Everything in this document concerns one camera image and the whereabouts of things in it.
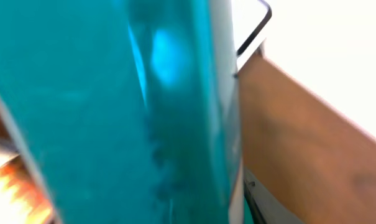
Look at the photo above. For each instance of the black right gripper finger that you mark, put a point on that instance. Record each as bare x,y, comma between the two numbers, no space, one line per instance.
264,207

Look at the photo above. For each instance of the teal mouthwash bottle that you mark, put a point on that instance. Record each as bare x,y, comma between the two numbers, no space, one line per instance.
125,111

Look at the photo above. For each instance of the small orange tissue pack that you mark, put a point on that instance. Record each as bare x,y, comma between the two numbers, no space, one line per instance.
21,201

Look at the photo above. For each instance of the white barcode scanner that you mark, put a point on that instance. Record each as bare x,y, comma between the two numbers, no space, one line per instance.
249,19

